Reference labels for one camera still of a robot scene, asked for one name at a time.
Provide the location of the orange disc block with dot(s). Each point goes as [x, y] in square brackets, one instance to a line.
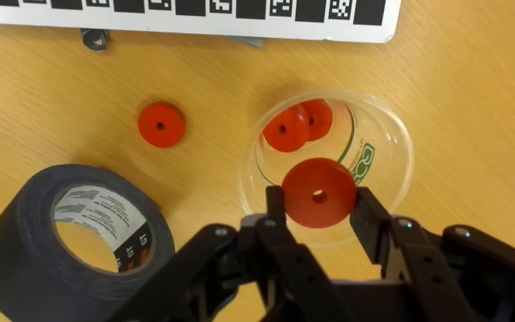
[318, 193]
[288, 130]
[161, 123]
[318, 118]

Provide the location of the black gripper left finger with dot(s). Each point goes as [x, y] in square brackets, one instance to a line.
[279, 255]

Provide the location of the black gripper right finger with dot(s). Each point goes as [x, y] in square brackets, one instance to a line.
[397, 243]

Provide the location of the black tape roll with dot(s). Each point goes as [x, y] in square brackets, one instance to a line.
[41, 279]

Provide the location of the checkered calibration board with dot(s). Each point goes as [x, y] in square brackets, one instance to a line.
[317, 19]

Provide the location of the small metal screw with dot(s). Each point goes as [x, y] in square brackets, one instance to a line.
[95, 37]

